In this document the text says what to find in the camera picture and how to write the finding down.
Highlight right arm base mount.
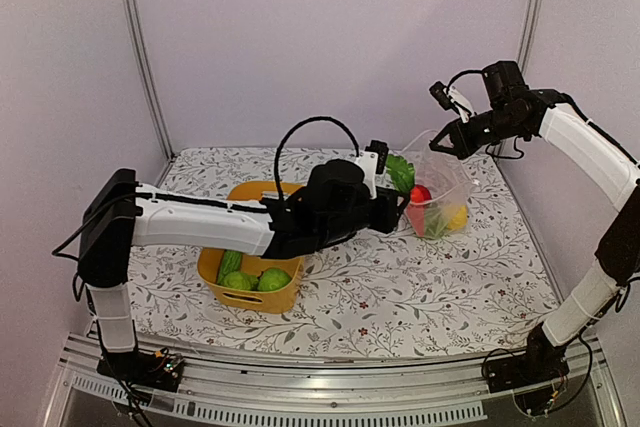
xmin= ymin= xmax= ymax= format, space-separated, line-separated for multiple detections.
xmin=481 ymin=325 xmax=569 ymax=417

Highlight yellow plastic basket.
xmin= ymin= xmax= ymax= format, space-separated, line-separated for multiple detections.
xmin=197 ymin=181 xmax=305 ymax=314

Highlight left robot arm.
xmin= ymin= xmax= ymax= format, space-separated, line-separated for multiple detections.
xmin=52 ymin=169 xmax=410 ymax=381

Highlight left black cable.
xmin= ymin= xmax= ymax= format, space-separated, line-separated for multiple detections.
xmin=273 ymin=116 xmax=362 ymax=208

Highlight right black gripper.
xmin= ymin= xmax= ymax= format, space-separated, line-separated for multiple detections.
xmin=430 ymin=105 xmax=528 ymax=159

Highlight orange toy carrot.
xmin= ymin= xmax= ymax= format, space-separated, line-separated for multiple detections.
xmin=406 ymin=204 xmax=438 ymax=238

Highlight right black cable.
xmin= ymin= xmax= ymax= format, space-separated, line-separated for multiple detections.
xmin=444 ymin=69 xmax=640 ymax=168

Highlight green toy grapes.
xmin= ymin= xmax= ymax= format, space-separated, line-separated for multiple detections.
xmin=424 ymin=205 xmax=449 ymax=240

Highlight black cable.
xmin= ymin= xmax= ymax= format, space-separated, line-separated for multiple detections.
xmin=273 ymin=116 xmax=362 ymax=208
xmin=444 ymin=69 xmax=640 ymax=168

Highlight right aluminium frame post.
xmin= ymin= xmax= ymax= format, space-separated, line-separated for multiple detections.
xmin=516 ymin=0 xmax=543 ymax=73

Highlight aluminium frame post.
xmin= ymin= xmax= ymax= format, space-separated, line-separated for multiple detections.
xmin=516 ymin=0 xmax=543 ymax=73
xmin=122 ymin=0 xmax=175 ymax=161

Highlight green toy lettuce leaf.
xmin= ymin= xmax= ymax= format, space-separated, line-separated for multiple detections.
xmin=386 ymin=154 xmax=415 ymax=194

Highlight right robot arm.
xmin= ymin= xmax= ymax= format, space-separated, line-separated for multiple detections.
xmin=430 ymin=83 xmax=639 ymax=383

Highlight left aluminium frame post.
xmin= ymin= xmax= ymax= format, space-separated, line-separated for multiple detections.
xmin=122 ymin=0 xmax=175 ymax=161

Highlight red toy tomato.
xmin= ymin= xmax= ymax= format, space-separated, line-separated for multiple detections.
xmin=410 ymin=184 xmax=432 ymax=205

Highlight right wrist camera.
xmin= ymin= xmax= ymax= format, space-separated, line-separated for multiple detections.
xmin=429 ymin=81 xmax=475 ymax=123

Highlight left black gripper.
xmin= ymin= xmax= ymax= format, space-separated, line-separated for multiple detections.
xmin=318 ymin=186 xmax=410 ymax=246

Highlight front aluminium rail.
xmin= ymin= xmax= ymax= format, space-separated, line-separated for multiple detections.
xmin=38 ymin=334 xmax=627 ymax=426

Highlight yellow toy lemon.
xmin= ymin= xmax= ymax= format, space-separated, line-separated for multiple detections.
xmin=444 ymin=204 xmax=468 ymax=232

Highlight green toy cucumber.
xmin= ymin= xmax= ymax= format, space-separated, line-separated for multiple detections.
xmin=217 ymin=250 xmax=243 ymax=285

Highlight clear zip top bag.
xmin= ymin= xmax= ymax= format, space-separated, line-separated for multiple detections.
xmin=400 ymin=130 xmax=479 ymax=237

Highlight floral table mat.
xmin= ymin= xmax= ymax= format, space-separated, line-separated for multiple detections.
xmin=128 ymin=155 xmax=558 ymax=357

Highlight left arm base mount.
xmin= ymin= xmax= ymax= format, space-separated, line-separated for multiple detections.
xmin=97 ymin=345 xmax=185 ymax=393

